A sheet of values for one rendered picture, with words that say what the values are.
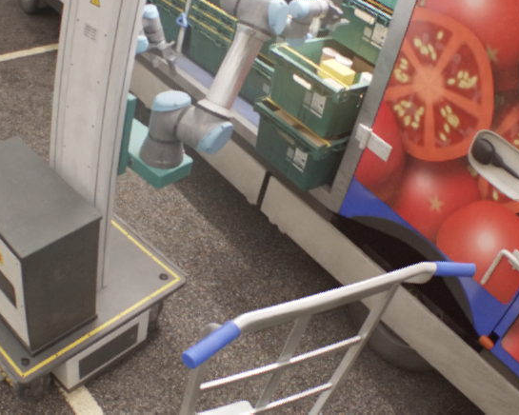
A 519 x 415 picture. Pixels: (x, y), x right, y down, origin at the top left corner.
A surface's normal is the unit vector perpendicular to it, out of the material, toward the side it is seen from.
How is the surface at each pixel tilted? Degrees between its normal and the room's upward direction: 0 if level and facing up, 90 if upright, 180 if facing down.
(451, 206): 90
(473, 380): 90
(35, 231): 0
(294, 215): 90
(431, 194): 90
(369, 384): 0
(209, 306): 0
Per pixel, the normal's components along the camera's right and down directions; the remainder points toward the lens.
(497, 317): -0.73, 0.26
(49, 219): 0.24, -0.77
